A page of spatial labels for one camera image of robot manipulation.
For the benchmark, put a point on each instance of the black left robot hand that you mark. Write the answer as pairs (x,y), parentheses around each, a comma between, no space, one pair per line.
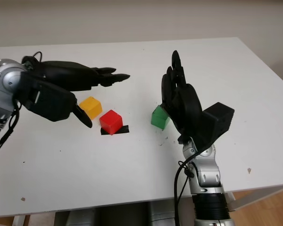
(70,75)

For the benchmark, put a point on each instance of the black tape strip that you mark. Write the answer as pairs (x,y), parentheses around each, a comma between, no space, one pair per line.
(125,130)

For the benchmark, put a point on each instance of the white table leg frame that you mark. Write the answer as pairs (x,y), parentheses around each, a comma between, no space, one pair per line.
(254,197)
(20,220)

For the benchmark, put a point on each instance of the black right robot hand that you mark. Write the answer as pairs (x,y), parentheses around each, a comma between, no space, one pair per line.
(186,106)

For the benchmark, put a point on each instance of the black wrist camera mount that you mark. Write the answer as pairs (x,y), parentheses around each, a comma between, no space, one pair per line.
(219,120)
(52,103)

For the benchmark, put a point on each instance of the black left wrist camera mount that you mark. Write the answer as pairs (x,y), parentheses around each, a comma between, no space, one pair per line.
(52,103)

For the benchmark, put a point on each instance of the yellow cube block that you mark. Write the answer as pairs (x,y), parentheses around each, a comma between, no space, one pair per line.
(90,107)

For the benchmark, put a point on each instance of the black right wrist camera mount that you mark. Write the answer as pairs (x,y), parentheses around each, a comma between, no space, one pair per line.
(219,120)

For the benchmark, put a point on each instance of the red cube block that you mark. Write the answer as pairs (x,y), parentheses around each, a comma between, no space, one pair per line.
(109,122)

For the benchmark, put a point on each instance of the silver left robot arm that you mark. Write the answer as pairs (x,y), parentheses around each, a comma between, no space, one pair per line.
(2,89)

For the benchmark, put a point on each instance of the green cube block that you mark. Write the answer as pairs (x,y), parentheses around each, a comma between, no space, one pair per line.
(158,118)

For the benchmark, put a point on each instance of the grey robot lower body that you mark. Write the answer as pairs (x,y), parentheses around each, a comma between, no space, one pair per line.
(122,214)

